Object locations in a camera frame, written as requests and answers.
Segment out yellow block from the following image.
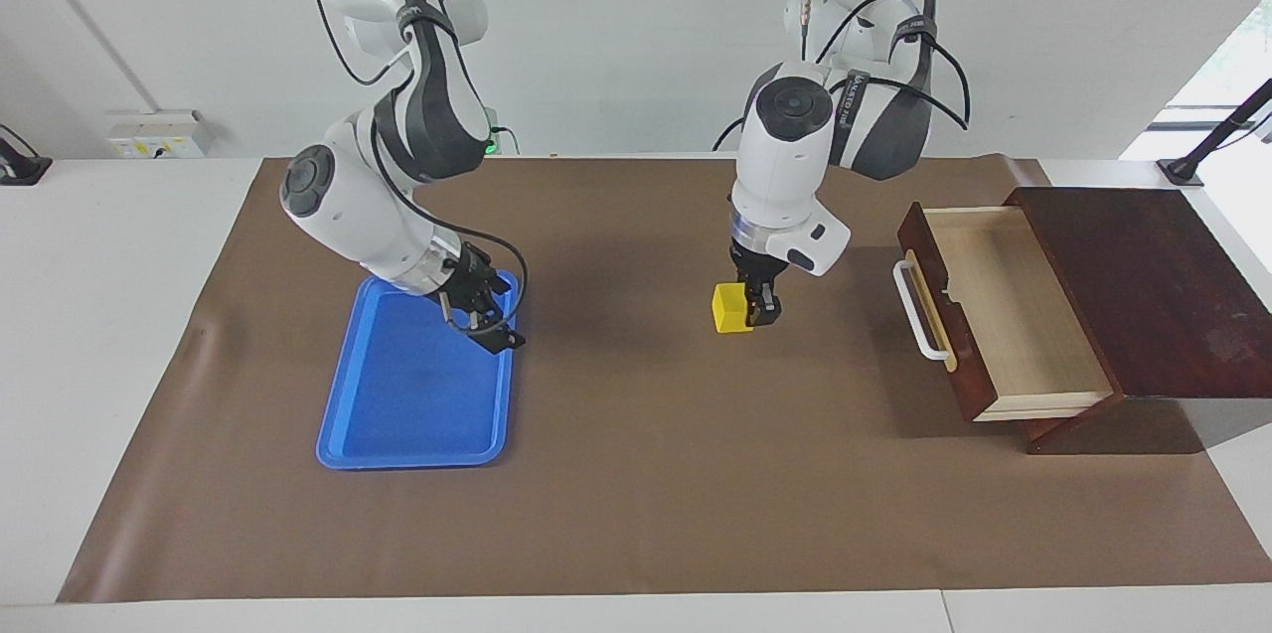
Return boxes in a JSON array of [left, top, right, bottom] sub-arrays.
[[712, 282, 756, 335]]

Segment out white drawer handle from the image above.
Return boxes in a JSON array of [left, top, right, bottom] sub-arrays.
[[892, 258, 953, 362]]

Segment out wooden drawer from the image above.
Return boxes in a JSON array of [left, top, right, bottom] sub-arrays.
[[897, 202, 1124, 423]]

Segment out blue plastic tray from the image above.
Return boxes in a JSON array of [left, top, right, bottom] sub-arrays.
[[316, 270, 520, 471]]

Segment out brown table mat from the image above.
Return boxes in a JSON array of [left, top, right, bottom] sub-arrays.
[[58, 154, 1272, 604]]

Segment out dark wooden cabinet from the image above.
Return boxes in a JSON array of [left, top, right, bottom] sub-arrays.
[[1004, 186, 1272, 455]]

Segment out small black stand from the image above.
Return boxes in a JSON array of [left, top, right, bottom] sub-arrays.
[[0, 124, 53, 187]]

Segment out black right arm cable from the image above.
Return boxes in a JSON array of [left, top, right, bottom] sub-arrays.
[[316, 0, 529, 336]]

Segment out white wall outlet box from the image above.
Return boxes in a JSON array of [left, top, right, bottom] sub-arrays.
[[107, 109, 213, 160]]

